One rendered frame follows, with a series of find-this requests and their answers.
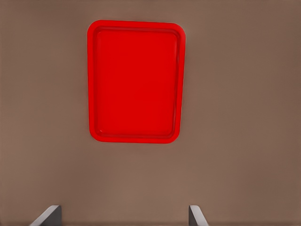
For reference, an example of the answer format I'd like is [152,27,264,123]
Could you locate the red rectangular plastic tray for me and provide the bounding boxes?
[87,19,187,144]

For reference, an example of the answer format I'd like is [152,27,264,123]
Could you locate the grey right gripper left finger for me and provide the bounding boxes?
[29,204,62,226]

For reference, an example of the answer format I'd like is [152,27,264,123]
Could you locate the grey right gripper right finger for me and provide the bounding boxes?
[189,204,209,226]

